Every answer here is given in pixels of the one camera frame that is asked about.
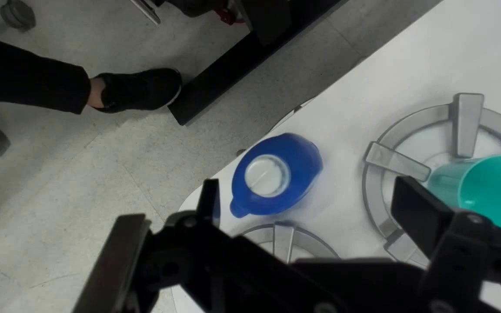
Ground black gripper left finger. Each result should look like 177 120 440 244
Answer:
73 178 344 313

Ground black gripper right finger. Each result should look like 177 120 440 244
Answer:
389 176 501 313

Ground grey stove plate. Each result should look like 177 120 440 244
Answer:
360 92 501 268
235 223 341 263

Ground teal plastic cup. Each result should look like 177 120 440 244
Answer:
426 153 501 233

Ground black shoe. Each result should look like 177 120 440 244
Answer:
92 66 184 115

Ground person leg black trousers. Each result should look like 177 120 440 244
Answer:
0 32 108 117

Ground black floor frame beam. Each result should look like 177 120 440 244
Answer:
169 0 344 127

